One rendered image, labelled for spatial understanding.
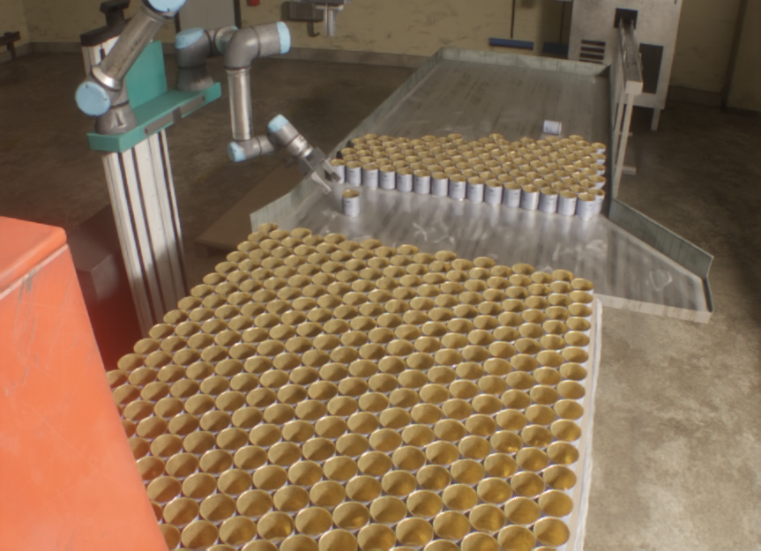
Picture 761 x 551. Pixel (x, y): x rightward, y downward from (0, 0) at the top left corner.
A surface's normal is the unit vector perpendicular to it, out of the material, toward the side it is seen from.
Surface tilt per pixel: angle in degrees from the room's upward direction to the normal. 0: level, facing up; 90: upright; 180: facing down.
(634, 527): 0
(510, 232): 0
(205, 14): 90
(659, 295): 0
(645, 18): 90
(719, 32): 90
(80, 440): 90
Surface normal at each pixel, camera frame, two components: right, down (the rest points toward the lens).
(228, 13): -0.31, 0.51
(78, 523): 0.95, 0.16
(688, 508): 0.00, -0.85
